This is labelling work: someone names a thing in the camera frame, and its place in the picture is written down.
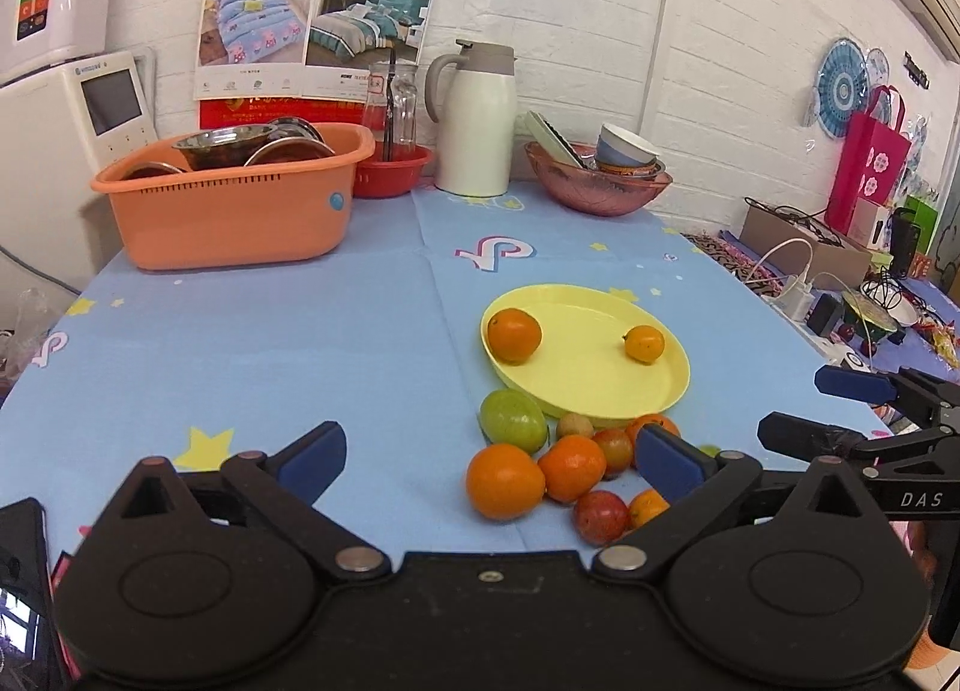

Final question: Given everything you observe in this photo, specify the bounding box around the small orange tangerine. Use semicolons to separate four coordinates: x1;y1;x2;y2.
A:
628;487;670;528

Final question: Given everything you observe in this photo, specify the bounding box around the orange tangerine with stem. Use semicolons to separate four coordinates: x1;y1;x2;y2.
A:
625;413;680;445

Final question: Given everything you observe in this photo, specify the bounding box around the red apple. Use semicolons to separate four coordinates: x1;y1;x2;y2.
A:
573;491;631;546

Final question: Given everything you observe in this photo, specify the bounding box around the medium orange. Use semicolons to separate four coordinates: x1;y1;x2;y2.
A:
537;436;607;504

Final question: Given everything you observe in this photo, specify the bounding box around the brown kiwi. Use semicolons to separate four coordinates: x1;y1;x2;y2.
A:
555;413;596;439

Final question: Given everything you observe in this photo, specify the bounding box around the large orange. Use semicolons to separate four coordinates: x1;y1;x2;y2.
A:
466;444;547;522

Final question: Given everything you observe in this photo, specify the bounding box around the dark red tomato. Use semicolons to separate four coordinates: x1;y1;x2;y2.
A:
592;427;635;480

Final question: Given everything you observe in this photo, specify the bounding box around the white power strip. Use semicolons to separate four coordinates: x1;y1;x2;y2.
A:
766;276;872;372

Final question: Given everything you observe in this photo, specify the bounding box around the small tangerine on plate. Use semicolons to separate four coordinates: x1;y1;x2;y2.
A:
622;325;665;366

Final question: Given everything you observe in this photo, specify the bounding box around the cardboard box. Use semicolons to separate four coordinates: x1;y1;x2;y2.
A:
739;203;871;289

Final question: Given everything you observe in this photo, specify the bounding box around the yellow round plastic plate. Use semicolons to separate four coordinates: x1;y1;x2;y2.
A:
480;285;692;426

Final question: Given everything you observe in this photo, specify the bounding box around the blue patterned tablecloth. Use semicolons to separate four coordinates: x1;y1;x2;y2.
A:
2;184;880;556

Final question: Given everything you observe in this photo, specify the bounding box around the pink shopping bag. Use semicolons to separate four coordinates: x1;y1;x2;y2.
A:
823;85;911;234

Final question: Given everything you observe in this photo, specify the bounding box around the orange on plate left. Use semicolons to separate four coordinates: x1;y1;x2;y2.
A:
485;307;542;364

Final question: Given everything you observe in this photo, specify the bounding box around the orange plastic basin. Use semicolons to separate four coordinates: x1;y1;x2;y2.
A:
89;122;374;271

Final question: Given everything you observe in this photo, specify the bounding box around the blue round fan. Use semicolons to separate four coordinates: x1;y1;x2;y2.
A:
814;37;869;140

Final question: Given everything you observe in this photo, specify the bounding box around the pink glass bowl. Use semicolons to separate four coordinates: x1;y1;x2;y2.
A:
524;142;672;218

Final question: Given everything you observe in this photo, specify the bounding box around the red plastic basket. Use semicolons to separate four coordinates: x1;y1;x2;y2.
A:
353;145;433;200

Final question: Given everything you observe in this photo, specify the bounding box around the white blue ceramic bowl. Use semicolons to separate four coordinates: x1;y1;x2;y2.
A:
596;124;661;167

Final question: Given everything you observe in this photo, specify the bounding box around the steel bowl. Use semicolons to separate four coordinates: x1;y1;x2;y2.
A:
172;124;278;170

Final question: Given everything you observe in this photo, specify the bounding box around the glass pitcher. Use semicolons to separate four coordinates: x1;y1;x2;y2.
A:
363;60;418;161

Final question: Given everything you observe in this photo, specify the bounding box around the white dish plate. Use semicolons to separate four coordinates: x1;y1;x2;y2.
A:
524;110;587;169

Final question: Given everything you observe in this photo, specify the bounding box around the white countertop appliance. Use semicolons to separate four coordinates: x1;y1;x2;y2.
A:
2;50;158;288

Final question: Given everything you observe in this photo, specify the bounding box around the white thermos jug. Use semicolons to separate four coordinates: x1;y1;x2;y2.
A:
425;39;517;198

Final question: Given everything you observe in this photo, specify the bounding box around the wall calendar poster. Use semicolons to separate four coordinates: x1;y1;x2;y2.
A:
194;0;433;128

